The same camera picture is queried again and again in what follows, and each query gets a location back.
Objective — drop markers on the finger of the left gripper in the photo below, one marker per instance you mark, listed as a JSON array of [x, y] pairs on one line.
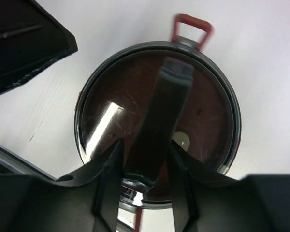
[[31, 40]]

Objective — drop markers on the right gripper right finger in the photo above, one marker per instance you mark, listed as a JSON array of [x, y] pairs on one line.
[[232, 203]]

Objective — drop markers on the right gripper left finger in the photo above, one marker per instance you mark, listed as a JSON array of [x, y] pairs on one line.
[[62, 200]]

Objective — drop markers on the dark red lid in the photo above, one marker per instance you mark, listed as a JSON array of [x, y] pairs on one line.
[[151, 98]]

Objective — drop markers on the grey transparent lid with handle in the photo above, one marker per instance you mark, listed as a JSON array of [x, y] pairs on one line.
[[189, 35]]

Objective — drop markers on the aluminium front rail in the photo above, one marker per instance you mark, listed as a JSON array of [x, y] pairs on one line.
[[14, 159]]

